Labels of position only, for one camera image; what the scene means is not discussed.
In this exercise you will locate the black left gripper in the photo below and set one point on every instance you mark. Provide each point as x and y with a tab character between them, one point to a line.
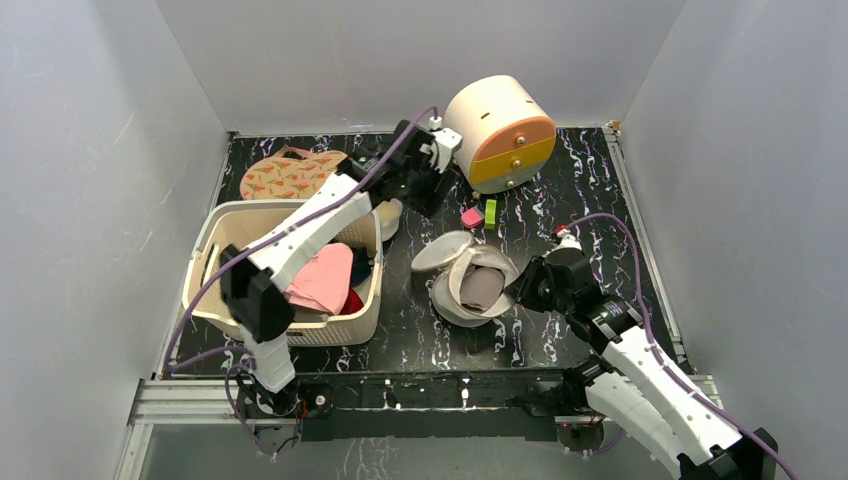
440	183

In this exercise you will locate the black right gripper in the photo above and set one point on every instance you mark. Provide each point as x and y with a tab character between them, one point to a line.
530	287

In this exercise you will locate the beige mauve bra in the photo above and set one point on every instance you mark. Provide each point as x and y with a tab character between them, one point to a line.
480	288

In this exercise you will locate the beige-trimmed white mesh laundry bag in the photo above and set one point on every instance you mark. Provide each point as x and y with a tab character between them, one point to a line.
451	255

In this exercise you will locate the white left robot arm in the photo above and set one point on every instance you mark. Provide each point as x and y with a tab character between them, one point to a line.
252	280

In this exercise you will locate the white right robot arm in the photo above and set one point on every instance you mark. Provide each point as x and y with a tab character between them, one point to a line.
633	382

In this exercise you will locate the blue-trimmed white mesh laundry bag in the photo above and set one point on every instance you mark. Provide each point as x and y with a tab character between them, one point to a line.
389	213

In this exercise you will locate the cream plastic laundry basket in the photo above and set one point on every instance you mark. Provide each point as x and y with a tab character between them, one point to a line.
241	222

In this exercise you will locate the pink block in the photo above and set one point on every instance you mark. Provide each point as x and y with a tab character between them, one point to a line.
472	218

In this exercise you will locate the green block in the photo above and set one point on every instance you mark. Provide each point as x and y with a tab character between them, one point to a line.
490	214

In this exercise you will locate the dark clothes in basket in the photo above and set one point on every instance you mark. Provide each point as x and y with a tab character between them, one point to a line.
362	268

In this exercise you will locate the cream round drawer cabinet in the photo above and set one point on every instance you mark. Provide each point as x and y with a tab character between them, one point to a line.
506	136

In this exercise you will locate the pink cloth in basket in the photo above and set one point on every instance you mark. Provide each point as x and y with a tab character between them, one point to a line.
324	282

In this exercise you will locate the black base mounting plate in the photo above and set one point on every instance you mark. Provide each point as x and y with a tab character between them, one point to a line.
535	405

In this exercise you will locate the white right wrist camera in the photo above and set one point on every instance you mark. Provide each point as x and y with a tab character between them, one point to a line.
566	239

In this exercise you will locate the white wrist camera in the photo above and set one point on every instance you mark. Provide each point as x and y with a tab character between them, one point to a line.
566	239
445	143

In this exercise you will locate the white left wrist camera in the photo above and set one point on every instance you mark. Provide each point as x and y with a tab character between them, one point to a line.
445	143

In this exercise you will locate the aluminium table edge rail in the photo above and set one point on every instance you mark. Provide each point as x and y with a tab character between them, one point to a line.
171	402

